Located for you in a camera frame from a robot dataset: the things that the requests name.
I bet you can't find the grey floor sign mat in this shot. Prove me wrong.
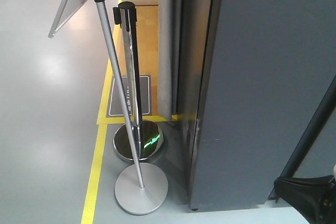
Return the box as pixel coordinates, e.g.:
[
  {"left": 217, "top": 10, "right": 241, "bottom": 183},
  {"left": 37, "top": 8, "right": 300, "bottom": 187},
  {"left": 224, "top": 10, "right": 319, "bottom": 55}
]
[{"left": 107, "top": 75, "right": 153, "bottom": 118}]

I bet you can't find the chrome stanchion post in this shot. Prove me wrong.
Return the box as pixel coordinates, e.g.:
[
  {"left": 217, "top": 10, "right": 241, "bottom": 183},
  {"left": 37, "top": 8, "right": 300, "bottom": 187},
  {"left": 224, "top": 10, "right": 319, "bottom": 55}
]
[{"left": 113, "top": 1, "right": 164, "bottom": 162}]

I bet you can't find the silver sign stand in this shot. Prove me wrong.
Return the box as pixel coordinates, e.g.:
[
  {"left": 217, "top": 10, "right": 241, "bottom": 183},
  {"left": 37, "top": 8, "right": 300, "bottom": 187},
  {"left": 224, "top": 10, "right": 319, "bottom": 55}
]
[{"left": 48, "top": 0, "right": 169, "bottom": 216}]

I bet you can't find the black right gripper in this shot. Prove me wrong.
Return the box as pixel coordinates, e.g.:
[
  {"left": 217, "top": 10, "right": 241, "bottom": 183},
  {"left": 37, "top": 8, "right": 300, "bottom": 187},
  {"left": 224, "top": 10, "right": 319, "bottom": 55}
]
[{"left": 274, "top": 175, "right": 335, "bottom": 224}]

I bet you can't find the yellow floor tape line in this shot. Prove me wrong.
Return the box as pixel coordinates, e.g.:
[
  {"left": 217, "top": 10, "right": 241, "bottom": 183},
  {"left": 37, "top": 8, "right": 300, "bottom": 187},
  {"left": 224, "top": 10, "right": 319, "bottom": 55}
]
[{"left": 80, "top": 0, "right": 197, "bottom": 224}]

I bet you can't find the open fridge door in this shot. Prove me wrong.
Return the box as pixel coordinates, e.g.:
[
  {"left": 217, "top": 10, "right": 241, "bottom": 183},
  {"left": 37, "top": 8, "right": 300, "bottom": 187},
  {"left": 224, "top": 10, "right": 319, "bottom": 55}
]
[{"left": 190, "top": 0, "right": 335, "bottom": 211}]

